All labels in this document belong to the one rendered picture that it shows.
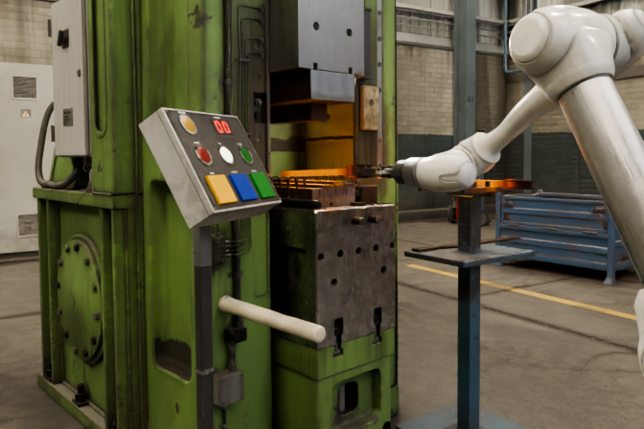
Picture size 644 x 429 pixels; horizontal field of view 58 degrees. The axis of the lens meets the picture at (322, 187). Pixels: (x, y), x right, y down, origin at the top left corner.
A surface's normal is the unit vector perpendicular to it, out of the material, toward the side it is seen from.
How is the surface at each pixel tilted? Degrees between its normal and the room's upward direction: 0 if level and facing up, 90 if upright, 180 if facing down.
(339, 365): 90
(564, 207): 89
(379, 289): 90
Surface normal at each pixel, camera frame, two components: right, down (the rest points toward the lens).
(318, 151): -0.74, 0.04
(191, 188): -0.39, 0.05
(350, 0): 0.67, 0.04
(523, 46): -0.86, -0.07
